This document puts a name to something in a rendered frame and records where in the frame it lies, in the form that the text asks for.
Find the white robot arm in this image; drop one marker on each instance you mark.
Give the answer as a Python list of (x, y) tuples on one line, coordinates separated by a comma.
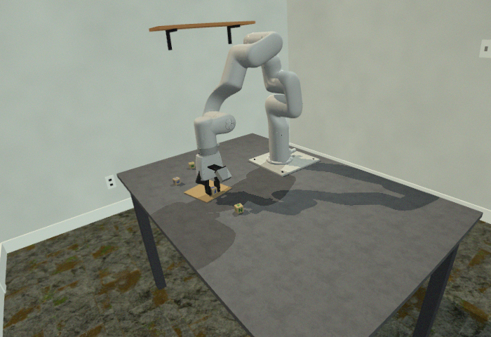
[(253, 53)]

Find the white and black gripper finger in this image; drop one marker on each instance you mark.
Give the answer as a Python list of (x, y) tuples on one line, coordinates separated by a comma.
[(217, 184), (205, 183)]

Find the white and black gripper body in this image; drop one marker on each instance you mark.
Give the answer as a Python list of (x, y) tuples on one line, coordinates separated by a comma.
[(202, 163)]

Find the tan flat mat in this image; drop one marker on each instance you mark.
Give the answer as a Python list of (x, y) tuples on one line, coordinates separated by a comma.
[(198, 192)]

